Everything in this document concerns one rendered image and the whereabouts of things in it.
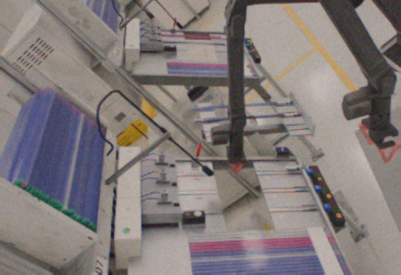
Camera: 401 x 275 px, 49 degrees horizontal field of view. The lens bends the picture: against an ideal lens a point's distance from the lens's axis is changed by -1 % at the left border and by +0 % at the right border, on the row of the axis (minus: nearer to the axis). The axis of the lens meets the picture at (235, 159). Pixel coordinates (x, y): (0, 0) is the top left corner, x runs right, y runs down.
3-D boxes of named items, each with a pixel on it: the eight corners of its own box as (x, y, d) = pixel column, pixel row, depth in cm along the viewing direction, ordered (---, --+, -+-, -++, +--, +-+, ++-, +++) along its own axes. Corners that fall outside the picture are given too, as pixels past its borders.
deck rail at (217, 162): (294, 167, 195) (296, 156, 192) (294, 169, 194) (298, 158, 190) (130, 169, 180) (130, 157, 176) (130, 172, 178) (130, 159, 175)
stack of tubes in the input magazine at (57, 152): (106, 130, 163) (46, 82, 147) (96, 228, 123) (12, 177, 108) (82, 149, 166) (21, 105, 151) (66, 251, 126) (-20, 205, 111)
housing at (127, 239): (140, 174, 180) (140, 146, 172) (141, 268, 142) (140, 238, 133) (120, 174, 178) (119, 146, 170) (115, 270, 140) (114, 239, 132)
